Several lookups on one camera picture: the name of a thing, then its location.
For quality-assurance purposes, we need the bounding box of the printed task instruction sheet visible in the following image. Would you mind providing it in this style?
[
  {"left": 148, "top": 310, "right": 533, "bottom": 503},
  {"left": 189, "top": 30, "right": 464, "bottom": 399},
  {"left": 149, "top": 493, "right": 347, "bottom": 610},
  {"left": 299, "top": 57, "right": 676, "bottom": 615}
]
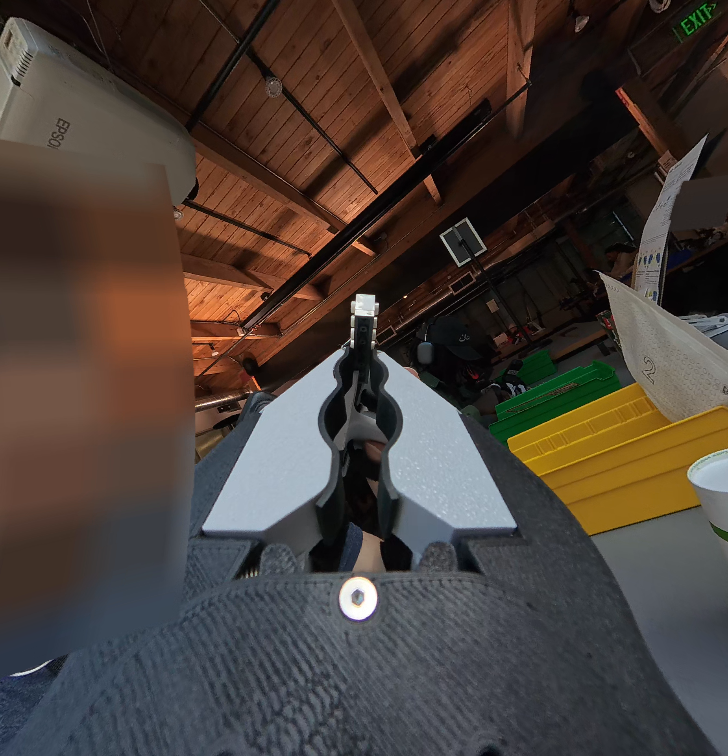
[{"left": 636, "top": 133, "right": 711, "bottom": 306}]

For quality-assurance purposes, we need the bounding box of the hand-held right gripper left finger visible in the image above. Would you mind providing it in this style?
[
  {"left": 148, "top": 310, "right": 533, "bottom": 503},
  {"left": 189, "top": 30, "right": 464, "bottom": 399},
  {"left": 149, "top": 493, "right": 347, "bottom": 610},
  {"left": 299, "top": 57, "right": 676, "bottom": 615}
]
[{"left": 200, "top": 346, "right": 348, "bottom": 559}]

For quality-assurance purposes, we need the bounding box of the yellow plastic bin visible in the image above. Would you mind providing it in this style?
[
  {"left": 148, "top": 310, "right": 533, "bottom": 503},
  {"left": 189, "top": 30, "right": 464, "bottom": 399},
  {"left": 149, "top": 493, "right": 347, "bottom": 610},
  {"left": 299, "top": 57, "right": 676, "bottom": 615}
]
[{"left": 507, "top": 383, "right": 728, "bottom": 536}]

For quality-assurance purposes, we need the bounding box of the silver ventilation duct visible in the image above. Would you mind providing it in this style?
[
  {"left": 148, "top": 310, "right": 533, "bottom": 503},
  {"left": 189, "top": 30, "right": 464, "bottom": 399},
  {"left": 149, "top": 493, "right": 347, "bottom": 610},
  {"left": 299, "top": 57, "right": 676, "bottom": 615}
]
[{"left": 194, "top": 387, "right": 247, "bottom": 414}]

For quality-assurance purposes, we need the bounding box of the white ceiling projector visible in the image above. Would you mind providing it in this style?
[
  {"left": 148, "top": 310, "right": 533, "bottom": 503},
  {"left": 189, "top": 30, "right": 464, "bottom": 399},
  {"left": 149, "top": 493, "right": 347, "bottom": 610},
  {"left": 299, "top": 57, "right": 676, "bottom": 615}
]
[{"left": 0, "top": 17, "right": 198, "bottom": 204}]

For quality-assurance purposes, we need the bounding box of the white panel on stand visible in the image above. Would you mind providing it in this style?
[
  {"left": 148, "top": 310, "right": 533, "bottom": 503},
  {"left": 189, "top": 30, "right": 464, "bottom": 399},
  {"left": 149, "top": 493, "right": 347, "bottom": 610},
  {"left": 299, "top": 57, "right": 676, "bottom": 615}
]
[{"left": 439, "top": 217, "right": 488, "bottom": 267}]

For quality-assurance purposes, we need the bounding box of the white and grey lego assembly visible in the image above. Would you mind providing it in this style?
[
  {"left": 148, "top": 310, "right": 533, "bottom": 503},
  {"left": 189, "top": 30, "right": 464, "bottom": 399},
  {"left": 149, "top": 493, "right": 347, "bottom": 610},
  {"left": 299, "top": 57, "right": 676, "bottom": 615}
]
[{"left": 349, "top": 293, "right": 381, "bottom": 379}]

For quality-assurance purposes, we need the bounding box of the white paper cup green band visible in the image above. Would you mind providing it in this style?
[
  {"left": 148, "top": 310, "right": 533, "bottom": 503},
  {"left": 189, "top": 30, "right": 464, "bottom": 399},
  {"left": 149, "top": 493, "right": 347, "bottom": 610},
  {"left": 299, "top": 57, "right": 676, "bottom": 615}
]
[{"left": 687, "top": 446, "right": 728, "bottom": 571}]

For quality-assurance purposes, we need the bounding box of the green exit sign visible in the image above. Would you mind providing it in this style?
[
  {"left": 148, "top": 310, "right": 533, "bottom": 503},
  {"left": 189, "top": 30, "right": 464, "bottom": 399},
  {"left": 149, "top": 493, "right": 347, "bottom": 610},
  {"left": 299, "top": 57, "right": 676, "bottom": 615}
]
[{"left": 673, "top": 2, "right": 724, "bottom": 43}]

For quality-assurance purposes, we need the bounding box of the person's left forearm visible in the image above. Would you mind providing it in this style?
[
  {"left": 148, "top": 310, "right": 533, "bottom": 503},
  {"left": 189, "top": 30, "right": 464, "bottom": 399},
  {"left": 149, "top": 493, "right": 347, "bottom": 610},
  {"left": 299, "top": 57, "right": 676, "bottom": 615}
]
[{"left": 355, "top": 532, "right": 384, "bottom": 571}]

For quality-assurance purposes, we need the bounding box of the long green plastic bin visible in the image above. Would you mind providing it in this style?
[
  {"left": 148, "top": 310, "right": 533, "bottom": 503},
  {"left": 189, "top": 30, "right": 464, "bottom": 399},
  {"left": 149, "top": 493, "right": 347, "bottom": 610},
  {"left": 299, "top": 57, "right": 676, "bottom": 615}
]
[{"left": 494, "top": 360, "right": 623, "bottom": 445}]

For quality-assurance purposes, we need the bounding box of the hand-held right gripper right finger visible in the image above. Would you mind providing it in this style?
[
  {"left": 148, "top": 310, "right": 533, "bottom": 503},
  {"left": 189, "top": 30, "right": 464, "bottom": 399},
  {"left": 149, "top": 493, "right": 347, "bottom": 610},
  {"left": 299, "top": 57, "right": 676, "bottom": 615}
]
[{"left": 370, "top": 347, "right": 518, "bottom": 567}]

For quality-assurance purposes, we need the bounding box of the white numbered paper bag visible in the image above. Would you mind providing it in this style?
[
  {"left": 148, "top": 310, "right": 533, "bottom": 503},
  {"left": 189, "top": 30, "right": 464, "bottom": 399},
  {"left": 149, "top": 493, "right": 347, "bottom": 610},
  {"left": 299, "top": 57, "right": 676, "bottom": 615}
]
[{"left": 598, "top": 271, "right": 728, "bottom": 423}]

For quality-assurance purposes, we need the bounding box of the small green plastic bin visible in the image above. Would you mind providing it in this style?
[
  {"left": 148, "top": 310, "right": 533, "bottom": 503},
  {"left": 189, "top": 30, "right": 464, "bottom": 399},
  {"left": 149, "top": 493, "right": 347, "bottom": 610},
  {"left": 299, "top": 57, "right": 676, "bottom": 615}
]
[{"left": 504, "top": 348, "right": 557, "bottom": 386}]

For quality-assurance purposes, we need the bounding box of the black ceiling duct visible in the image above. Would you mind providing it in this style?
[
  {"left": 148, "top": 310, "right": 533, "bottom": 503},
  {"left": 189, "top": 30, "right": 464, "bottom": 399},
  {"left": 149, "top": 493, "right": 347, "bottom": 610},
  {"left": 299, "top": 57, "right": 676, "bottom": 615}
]
[{"left": 240, "top": 100, "right": 496, "bottom": 332}]

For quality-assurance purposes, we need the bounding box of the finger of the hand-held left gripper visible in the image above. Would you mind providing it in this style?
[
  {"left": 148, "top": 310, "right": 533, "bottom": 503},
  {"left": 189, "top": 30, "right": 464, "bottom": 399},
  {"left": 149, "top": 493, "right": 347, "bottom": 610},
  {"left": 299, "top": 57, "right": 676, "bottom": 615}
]
[{"left": 333, "top": 369, "right": 395, "bottom": 452}]

